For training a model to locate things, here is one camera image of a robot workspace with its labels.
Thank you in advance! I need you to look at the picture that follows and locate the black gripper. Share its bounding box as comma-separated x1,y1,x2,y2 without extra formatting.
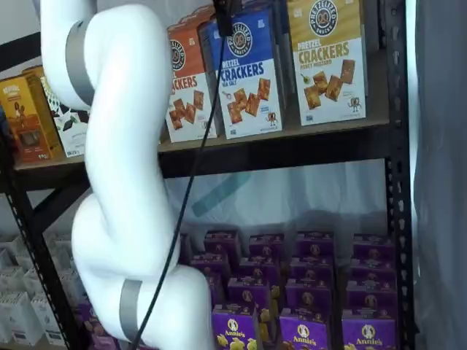
212,0,244,37

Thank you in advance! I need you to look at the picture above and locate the orange cheddar cracker box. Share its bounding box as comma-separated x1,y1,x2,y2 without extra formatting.
167,5,217,30
160,16,222,144

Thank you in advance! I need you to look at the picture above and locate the yellow honey mustard cracker box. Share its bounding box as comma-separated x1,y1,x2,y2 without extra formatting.
287,0,368,127

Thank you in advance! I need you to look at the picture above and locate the wooden shelf board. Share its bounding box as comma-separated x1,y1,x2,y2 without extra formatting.
14,118,390,171

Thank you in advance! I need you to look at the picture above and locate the black metal shelf rack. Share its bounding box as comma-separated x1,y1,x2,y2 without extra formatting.
0,0,415,350

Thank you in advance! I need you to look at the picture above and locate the white mint chocolate thins box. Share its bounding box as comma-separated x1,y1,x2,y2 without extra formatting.
39,74,91,158

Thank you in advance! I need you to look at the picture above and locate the yellow orange snack box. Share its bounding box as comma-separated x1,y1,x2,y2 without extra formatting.
0,74,61,163
21,66,47,79

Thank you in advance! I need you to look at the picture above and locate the purple Annie's snack box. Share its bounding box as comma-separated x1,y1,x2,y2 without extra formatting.
178,233,191,263
250,233,285,260
211,308,258,350
203,229,241,256
352,235,396,262
239,257,281,282
297,230,336,258
228,276,273,311
82,320,123,350
285,277,333,313
290,254,336,281
350,254,398,285
346,279,398,318
189,252,231,278
279,315,332,350
78,301,96,329
341,316,398,350

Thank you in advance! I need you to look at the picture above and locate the white backdrop sheet teal logo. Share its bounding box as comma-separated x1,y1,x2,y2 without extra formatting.
160,156,388,245

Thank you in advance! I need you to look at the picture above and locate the white side curtain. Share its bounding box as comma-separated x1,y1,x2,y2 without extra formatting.
404,0,467,350

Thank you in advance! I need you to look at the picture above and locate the small white carton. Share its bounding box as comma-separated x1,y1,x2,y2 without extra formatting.
0,233,19,267
31,294,66,346
22,268,52,297
0,291,34,346
0,265,26,295

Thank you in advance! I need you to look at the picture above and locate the black cable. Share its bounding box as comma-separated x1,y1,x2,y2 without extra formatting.
129,0,238,350

